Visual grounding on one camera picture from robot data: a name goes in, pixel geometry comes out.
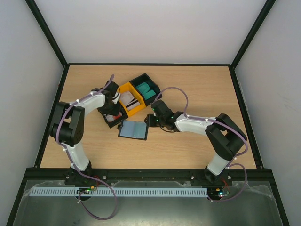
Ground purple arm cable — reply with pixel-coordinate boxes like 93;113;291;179
152;87;249;203
57;74;118;221

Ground yellow middle card bin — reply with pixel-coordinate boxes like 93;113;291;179
119;82;146;117

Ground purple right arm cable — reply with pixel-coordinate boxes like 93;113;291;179
152;87;249;203

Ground black left card bin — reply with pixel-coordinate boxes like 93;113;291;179
97;105;128;128

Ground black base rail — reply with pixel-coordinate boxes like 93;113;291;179
24;166;273;186

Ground black card bin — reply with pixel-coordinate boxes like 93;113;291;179
97;105;128;128
130;73;161;106

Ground red and white cards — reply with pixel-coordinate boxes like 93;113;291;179
105;113;122;123

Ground grey slotted cable duct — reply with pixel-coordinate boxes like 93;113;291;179
29;187;207;197

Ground teal card stack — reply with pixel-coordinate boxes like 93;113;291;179
136;82;156;100

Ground black enclosure frame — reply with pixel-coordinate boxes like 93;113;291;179
7;0;289;226

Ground black leather card holder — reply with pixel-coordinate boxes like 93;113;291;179
118;120;148;140

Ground white striped cards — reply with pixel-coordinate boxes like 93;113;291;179
119;91;140;111

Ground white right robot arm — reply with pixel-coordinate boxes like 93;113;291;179
144;100;248;185

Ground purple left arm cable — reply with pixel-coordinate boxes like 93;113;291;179
57;74;118;221

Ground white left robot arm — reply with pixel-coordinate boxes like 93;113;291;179
49;81;121;171

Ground black right card bin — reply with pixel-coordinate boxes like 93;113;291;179
130;73;161;106

